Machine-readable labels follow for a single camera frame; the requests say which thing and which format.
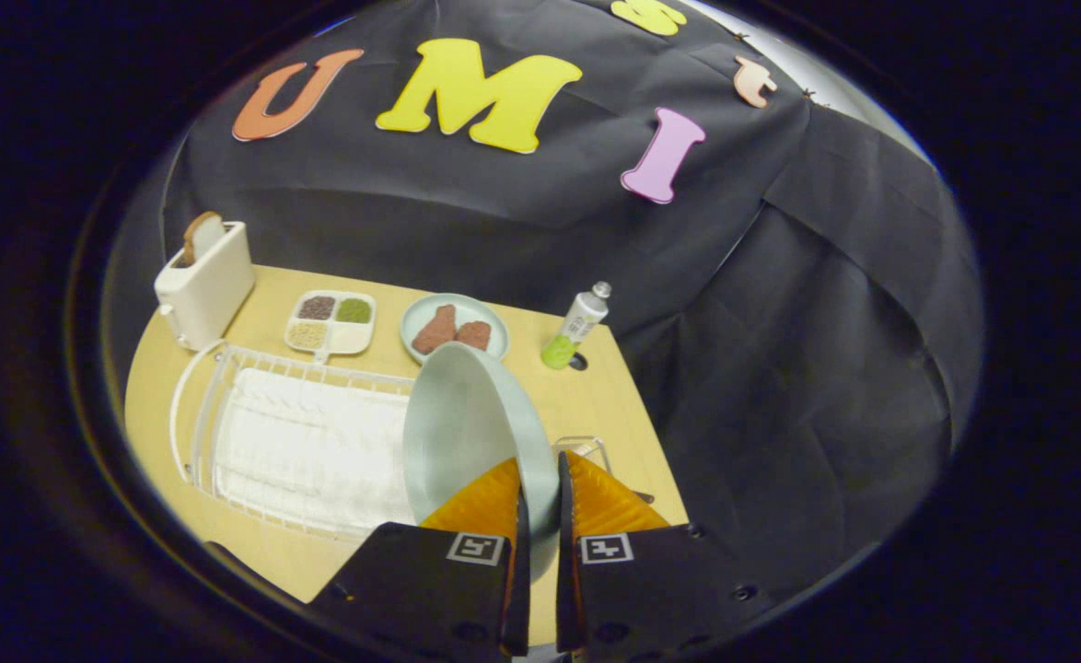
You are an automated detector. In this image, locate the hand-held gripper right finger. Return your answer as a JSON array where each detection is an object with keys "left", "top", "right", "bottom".
[{"left": 554, "top": 449, "right": 776, "bottom": 659}]

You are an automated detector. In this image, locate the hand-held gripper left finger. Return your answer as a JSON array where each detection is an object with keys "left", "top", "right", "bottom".
[{"left": 308, "top": 458, "right": 532, "bottom": 659}]

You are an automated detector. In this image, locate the clear wire mesh basket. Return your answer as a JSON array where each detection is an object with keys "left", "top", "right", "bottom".
[{"left": 554, "top": 436, "right": 613, "bottom": 475}]

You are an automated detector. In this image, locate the pale green plate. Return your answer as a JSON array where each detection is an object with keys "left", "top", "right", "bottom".
[{"left": 402, "top": 343, "right": 562, "bottom": 583}]

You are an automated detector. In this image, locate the white wire dish rack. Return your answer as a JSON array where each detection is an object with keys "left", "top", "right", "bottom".
[{"left": 169, "top": 339, "right": 431, "bottom": 544}]

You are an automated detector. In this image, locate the small pale green dish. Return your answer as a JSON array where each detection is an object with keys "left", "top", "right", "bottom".
[{"left": 401, "top": 293, "right": 510, "bottom": 366}]

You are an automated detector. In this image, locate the white drain tray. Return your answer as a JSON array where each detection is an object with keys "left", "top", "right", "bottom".
[{"left": 212, "top": 368, "right": 417, "bottom": 535}]

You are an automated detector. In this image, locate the white and green bottle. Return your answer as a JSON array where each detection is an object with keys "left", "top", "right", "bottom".
[{"left": 540, "top": 281, "right": 612, "bottom": 370}]

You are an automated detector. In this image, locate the white divided condiment tray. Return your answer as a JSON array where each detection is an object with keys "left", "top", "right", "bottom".
[{"left": 284, "top": 289, "right": 378, "bottom": 362}]

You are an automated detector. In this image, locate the white toaster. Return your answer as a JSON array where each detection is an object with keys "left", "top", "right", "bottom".
[{"left": 154, "top": 221, "right": 256, "bottom": 353}]

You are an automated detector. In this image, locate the brown bread slice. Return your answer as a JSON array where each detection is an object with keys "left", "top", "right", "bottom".
[{"left": 181, "top": 211, "right": 226, "bottom": 268}]

